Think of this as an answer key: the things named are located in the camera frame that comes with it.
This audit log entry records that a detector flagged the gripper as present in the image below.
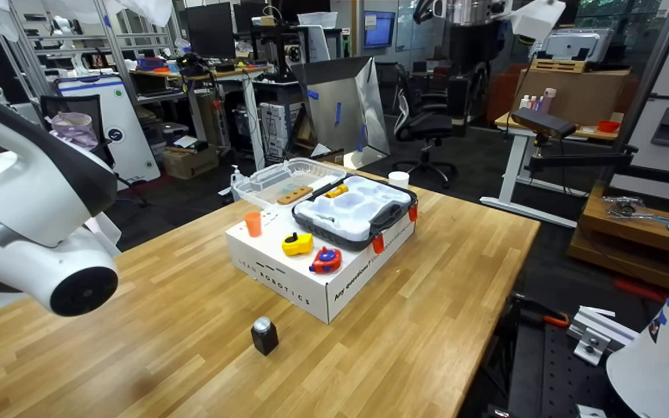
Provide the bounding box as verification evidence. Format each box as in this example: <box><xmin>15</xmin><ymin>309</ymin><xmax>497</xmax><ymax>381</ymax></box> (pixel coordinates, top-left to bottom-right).
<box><xmin>448</xmin><ymin>22</ymin><xmax>492</xmax><ymax>138</ymax></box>

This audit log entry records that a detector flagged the black and white case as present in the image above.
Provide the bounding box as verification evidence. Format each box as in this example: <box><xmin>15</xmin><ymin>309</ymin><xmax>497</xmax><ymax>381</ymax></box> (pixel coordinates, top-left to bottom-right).
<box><xmin>292</xmin><ymin>174</ymin><xmax>419</xmax><ymax>254</ymax></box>

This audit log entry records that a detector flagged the black office chair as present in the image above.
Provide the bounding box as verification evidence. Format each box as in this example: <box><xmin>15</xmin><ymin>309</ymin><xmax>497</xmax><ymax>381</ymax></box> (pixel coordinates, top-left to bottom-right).
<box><xmin>393</xmin><ymin>63</ymin><xmax>459</xmax><ymax>190</ymax></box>

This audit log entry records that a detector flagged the row of small bottles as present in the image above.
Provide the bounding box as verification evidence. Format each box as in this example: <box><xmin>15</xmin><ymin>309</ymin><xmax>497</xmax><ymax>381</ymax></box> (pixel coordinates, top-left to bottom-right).
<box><xmin>519</xmin><ymin>87</ymin><xmax>558</xmax><ymax>116</ymax></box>

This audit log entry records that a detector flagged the white standing desk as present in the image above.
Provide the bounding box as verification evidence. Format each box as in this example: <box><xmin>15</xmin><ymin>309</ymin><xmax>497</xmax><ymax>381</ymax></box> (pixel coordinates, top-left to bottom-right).
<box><xmin>479</xmin><ymin>112</ymin><xmax>624</xmax><ymax>229</ymax></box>

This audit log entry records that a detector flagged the large cardboard box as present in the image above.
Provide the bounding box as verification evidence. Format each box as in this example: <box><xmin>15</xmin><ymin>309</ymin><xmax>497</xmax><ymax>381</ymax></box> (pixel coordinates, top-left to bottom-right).
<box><xmin>511</xmin><ymin>68</ymin><xmax>632</xmax><ymax>127</ymax></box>

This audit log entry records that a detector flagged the monitor with blue screen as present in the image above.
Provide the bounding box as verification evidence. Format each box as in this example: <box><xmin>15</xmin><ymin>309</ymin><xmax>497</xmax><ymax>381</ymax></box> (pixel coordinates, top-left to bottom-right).
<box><xmin>362</xmin><ymin>10</ymin><xmax>397</xmax><ymax>50</ymax></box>

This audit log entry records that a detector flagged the silver reflective board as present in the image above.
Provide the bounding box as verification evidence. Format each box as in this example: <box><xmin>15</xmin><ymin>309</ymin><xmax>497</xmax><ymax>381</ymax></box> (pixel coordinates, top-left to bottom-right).
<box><xmin>290</xmin><ymin>56</ymin><xmax>391</xmax><ymax>170</ymax></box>

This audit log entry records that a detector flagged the metal tool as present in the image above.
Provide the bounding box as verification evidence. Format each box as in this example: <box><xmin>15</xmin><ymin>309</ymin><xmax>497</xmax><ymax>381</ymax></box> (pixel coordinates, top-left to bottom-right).
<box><xmin>603</xmin><ymin>196</ymin><xmax>669</xmax><ymax>225</ymax></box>

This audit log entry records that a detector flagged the computer tower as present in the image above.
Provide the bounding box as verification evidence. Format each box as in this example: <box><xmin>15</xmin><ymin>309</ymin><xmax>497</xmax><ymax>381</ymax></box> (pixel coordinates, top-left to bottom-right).
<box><xmin>258</xmin><ymin>101</ymin><xmax>304</xmax><ymax>161</ymax></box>

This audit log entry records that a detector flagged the wooden block with holes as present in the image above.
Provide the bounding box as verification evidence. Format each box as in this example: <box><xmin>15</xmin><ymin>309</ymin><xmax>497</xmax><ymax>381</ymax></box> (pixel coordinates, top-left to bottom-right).
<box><xmin>276</xmin><ymin>186</ymin><xmax>314</xmax><ymax>206</ymax></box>

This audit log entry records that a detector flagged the low wooden bench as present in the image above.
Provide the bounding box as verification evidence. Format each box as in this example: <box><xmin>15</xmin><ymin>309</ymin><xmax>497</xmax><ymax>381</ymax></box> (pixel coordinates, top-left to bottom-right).
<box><xmin>566</xmin><ymin>182</ymin><xmax>669</xmax><ymax>291</ymax></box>

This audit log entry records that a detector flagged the red and blue toy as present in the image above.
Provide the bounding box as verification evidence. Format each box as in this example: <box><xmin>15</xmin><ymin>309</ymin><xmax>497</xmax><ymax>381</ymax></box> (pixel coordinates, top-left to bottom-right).
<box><xmin>309</xmin><ymin>246</ymin><xmax>343</xmax><ymax>275</ymax></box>

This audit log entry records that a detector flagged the yellow toy with black knob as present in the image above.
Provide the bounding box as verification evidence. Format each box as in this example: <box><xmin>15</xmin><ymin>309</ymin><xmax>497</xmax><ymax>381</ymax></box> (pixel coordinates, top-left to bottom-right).
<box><xmin>281</xmin><ymin>232</ymin><xmax>315</xmax><ymax>257</ymax></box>

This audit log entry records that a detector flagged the clear plastic bin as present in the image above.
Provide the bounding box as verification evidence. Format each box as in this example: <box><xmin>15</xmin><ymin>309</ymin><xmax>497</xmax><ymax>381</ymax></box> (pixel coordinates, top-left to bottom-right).
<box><xmin>232</xmin><ymin>158</ymin><xmax>348</xmax><ymax>211</ymax></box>

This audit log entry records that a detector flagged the white cardboard box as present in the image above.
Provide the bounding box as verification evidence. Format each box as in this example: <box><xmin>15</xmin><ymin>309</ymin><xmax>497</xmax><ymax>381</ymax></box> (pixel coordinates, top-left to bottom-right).
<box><xmin>225</xmin><ymin>196</ymin><xmax>416</xmax><ymax>325</ymax></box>

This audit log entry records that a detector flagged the cluttered wooden desk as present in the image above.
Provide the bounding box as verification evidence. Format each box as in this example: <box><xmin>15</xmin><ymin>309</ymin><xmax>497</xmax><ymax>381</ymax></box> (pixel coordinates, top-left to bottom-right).
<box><xmin>130</xmin><ymin>63</ymin><xmax>275</xmax><ymax>170</ymax></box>

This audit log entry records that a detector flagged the black monitor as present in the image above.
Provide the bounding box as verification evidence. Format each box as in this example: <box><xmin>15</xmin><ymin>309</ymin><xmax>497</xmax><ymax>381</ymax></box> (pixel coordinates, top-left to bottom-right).
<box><xmin>185</xmin><ymin>2</ymin><xmax>237</xmax><ymax>59</ymax></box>

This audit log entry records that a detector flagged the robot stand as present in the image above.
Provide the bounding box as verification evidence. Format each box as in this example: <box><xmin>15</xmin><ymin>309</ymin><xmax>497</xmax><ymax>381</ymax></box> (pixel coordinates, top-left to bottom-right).
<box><xmin>485</xmin><ymin>293</ymin><xmax>628</xmax><ymax>418</ymax></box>

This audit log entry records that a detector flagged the small cardboard box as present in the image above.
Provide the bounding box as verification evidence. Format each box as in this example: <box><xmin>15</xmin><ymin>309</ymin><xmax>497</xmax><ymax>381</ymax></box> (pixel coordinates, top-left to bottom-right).
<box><xmin>161</xmin><ymin>144</ymin><xmax>220</xmax><ymax>180</ymax></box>

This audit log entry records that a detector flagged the black bottle with silver cap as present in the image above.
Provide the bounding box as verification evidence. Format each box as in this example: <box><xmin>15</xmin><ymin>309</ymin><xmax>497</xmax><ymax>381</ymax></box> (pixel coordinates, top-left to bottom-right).
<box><xmin>250</xmin><ymin>316</ymin><xmax>280</xmax><ymax>356</ymax></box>

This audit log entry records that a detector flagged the white panel with blue trim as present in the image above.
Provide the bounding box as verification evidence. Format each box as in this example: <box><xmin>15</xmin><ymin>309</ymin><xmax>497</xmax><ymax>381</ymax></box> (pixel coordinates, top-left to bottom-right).
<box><xmin>55</xmin><ymin>74</ymin><xmax>161</xmax><ymax>184</ymax></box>

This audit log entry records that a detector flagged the metal shelf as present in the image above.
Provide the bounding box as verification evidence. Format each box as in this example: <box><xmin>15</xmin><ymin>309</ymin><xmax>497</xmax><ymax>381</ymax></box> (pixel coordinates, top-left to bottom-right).
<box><xmin>0</xmin><ymin>0</ymin><xmax>179</xmax><ymax>106</ymax></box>

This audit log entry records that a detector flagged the black mesh chair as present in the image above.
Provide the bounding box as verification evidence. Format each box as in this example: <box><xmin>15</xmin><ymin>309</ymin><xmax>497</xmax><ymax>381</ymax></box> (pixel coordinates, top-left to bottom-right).
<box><xmin>39</xmin><ymin>94</ymin><xmax>117</xmax><ymax>170</ymax></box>

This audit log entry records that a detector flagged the white and black robot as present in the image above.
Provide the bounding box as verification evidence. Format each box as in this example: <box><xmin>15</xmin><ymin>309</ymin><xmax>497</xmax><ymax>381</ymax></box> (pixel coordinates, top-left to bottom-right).
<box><xmin>0</xmin><ymin>81</ymin><xmax>121</xmax><ymax>318</ymax></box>

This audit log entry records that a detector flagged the camera on mount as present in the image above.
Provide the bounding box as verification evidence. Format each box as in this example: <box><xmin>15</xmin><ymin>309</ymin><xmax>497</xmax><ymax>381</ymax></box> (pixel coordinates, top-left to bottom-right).
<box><xmin>510</xmin><ymin>107</ymin><xmax>641</xmax><ymax>176</ymax></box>

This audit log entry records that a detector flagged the orange handled clamp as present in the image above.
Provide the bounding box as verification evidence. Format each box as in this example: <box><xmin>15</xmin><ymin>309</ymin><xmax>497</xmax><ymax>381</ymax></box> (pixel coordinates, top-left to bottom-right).
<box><xmin>510</xmin><ymin>292</ymin><xmax>571</xmax><ymax>329</ymax></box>

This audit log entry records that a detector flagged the aluminium bracket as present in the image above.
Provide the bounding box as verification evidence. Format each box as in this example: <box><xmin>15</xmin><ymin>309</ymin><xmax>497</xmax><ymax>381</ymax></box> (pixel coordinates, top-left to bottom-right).
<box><xmin>567</xmin><ymin>305</ymin><xmax>641</xmax><ymax>367</ymax></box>

